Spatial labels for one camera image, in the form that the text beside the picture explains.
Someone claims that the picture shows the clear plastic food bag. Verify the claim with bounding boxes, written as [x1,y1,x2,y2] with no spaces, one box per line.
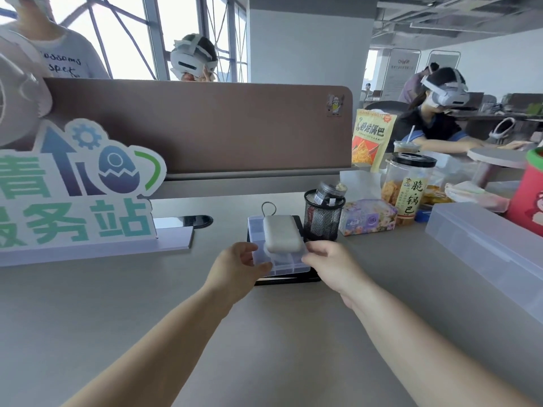
[443,180,510,214]

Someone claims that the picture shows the white power bank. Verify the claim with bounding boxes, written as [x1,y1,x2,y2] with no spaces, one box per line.
[261,202,306,256]

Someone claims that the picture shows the dark metal window frame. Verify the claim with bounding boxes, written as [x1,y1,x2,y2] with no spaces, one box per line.
[0,0,251,83]

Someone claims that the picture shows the black notebook white circle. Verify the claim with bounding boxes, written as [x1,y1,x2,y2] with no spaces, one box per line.
[245,215,322,287]

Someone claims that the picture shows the clear drink cup with straw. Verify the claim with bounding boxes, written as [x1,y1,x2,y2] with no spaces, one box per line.
[393,124,422,154]

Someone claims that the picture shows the green white standing sign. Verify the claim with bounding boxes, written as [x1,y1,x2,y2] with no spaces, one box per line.
[0,118,195,267]

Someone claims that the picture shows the purple print tissue box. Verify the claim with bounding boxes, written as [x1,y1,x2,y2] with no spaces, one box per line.
[338,170,399,237]

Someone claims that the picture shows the white vr headset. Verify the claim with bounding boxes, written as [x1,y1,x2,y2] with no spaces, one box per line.
[169,36,219,79]
[420,73,471,109]
[488,117,516,145]

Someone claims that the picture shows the person's left forearm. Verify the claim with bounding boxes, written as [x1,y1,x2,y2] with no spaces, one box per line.
[61,288,234,407]

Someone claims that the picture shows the small clear round jar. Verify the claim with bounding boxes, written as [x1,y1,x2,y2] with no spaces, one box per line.
[316,181,348,208]

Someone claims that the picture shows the person's right hand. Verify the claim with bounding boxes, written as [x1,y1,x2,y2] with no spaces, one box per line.
[300,240,374,310]

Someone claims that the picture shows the red bear print bucket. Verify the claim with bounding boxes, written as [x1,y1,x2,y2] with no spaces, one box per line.
[505,147,543,238]

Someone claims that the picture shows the clear plastic storage box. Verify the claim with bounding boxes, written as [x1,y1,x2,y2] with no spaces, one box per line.
[425,202,543,325]

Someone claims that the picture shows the clear compartment box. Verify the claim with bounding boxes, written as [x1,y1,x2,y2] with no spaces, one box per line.
[247,215,313,278]

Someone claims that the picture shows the black mesh pen holder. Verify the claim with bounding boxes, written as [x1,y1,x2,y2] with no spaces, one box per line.
[303,189,347,242]

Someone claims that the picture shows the person's right forearm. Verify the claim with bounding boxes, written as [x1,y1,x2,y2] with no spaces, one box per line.
[341,288,543,407]

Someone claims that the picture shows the clear snack bag yellow label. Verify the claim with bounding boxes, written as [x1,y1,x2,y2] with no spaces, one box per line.
[380,152,438,227]

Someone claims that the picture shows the person's left hand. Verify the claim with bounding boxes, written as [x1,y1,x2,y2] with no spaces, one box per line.
[202,242,274,310]

